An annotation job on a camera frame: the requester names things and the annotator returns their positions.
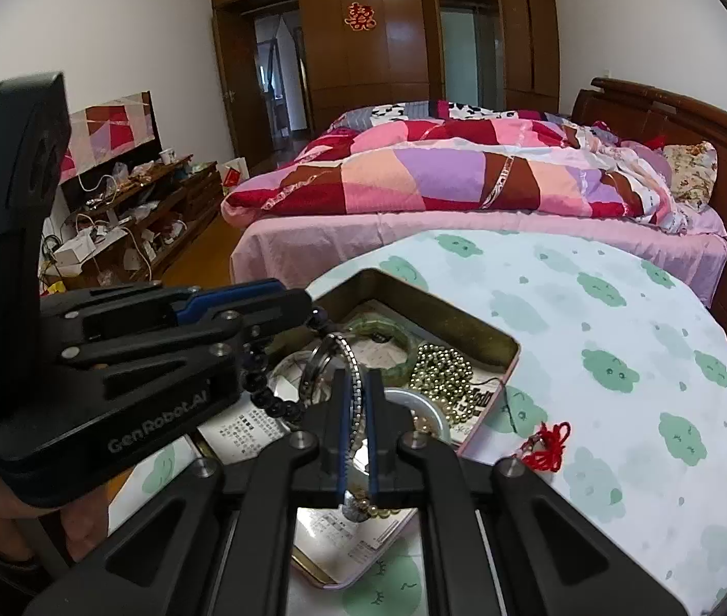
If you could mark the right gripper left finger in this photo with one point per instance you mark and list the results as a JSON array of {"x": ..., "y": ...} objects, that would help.
[{"x": 323, "y": 479}]

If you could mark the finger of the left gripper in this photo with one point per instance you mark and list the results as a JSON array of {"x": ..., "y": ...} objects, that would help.
[
  {"x": 263, "y": 317},
  {"x": 192, "y": 309}
]

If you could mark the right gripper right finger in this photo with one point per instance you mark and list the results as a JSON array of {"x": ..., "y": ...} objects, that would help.
[{"x": 390, "y": 482}]

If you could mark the pale jade bangle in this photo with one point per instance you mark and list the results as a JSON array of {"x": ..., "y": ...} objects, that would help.
[{"x": 427, "y": 417}]

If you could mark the rhinestone silver bangle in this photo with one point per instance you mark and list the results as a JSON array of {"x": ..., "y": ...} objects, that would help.
[{"x": 357, "y": 402}]

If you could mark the red knot tassel charm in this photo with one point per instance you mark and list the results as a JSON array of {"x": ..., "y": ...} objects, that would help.
[{"x": 543, "y": 451}]

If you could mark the person's left hand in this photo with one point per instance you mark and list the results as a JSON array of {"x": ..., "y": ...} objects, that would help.
[{"x": 84, "y": 521}]

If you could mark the gold metal tin box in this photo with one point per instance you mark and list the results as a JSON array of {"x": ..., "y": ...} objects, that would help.
[{"x": 448, "y": 367}]

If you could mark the printed paper leaflet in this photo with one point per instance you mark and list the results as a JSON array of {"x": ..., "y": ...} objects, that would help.
[{"x": 263, "y": 493}]

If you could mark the pink bed sheet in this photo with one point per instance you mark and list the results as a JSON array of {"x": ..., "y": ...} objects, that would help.
[{"x": 466, "y": 246}]

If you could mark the wooden tv cabinet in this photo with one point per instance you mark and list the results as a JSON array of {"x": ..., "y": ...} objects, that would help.
[{"x": 131, "y": 228}]

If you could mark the red white gift bag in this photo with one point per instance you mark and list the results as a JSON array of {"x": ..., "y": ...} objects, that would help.
[{"x": 232, "y": 173}]

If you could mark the television with patchwork cover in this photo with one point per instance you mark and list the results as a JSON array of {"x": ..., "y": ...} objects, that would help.
[{"x": 107, "y": 142}]

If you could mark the cloud print tablecloth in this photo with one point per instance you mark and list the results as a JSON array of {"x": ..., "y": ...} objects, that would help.
[{"x": 640, "y": 373}]

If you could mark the patchwork pink quilt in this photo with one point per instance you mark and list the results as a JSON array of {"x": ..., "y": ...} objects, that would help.
[{"x": 438, "y": 156}]

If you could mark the red double happiness sticker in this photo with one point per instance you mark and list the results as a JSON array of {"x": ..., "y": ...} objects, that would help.
[{"x": 360, "y": 17}]

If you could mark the brown wooden wardrobe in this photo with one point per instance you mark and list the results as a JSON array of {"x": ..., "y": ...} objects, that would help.
[{"x": 401, "y": 59}]

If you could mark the floral pillow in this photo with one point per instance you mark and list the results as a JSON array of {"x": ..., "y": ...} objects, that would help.
[{"x": 693, "y": 173}]

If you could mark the wooden bed headboard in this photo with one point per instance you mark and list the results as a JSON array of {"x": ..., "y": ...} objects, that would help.
[{"x": 644, "y": 113}]

